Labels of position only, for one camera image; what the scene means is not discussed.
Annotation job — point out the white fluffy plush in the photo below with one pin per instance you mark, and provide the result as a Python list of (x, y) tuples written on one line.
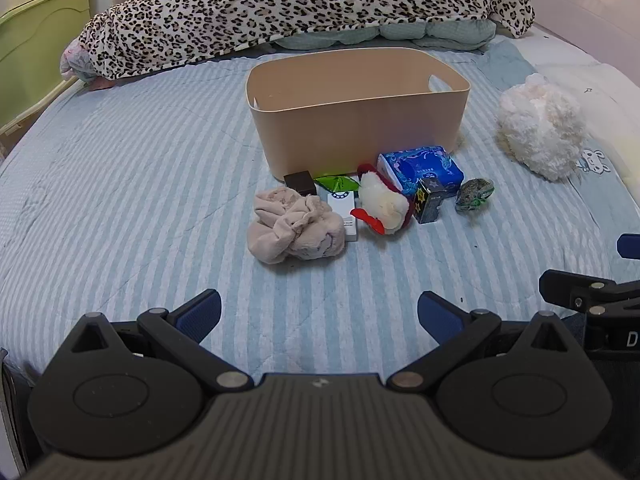
[(542, 125)]

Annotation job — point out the leopard print blanket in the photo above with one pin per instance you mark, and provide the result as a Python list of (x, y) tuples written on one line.
[(300, 10)]

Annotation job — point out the white box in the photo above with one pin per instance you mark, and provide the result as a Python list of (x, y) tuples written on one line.
[(342, 210)]

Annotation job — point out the blue striped bedsheet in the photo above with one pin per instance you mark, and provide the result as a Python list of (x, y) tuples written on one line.
[(125, 185)]

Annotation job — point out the dark brown small box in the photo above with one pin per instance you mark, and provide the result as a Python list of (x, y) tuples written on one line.
[(300, 183)]

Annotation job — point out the teal quilt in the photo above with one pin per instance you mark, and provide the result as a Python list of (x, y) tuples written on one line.
[(400, 32)]

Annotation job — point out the black star print box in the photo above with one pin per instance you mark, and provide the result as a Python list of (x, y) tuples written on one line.
[(427, 200)]

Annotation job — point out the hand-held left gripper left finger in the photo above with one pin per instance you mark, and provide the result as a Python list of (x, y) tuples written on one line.
[(201, 311)]

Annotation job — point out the white pillow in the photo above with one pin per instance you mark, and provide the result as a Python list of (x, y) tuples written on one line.
[(600, 90)]

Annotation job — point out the pink towel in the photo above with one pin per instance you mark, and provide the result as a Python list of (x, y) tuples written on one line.
[(295, 227)]

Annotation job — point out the green snack packet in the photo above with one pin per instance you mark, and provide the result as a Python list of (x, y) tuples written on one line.
[(337, 183)]

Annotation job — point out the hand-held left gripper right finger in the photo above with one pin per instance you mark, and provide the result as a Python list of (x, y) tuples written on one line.
[(437, 311)]

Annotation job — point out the beige plastic storage bin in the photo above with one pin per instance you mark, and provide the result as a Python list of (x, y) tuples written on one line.
[(360, 110)]

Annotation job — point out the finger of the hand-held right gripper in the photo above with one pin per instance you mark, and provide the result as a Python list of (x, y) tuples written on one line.
[(629, 246), (575, 290)]

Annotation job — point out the white red chicken plush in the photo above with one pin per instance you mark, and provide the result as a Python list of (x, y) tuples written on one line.
[(382, 202)]

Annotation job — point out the green storage box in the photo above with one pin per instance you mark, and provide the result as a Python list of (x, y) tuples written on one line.
[(35, 60)]

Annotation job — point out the pink floral cloth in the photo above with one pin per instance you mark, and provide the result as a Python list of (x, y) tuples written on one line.
[(75, 62)]

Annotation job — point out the blue tissue pack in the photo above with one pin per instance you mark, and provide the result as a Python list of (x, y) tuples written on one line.
[(422, 167)]

